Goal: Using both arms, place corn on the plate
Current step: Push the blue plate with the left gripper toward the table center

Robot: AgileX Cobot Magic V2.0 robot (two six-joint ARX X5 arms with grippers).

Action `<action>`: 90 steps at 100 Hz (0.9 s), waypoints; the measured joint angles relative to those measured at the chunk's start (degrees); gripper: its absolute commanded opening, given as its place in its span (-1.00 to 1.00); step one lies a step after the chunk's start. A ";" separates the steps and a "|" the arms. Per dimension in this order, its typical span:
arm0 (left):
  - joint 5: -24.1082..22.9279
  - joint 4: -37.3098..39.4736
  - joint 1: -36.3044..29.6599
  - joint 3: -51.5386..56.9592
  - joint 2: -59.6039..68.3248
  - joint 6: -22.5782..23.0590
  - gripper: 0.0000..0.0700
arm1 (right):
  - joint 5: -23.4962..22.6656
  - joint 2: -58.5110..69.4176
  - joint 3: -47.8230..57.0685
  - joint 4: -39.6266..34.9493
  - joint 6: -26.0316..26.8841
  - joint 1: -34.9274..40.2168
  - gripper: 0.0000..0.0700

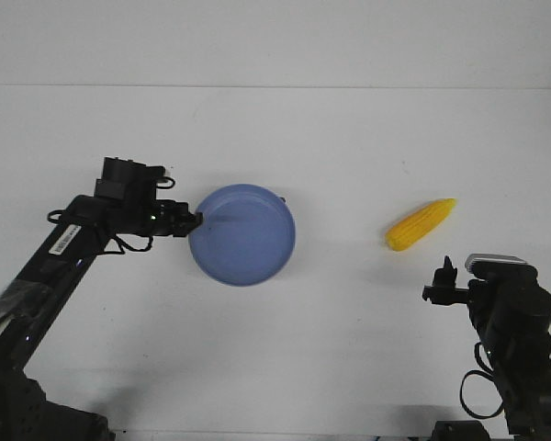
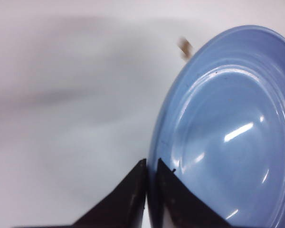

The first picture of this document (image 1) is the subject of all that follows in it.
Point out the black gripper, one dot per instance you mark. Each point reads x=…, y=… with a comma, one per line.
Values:
x=131, y=191
x=443, y=291

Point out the blue round plate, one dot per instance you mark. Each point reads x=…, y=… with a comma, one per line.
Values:
x=247, y=235

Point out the yellow corn cob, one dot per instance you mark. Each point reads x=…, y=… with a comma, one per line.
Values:
x=407, y=231

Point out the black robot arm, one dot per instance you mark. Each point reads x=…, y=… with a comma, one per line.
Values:
x=511, y=314
x=29, y=306

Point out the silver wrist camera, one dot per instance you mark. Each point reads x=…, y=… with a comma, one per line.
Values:
x=474, y=260

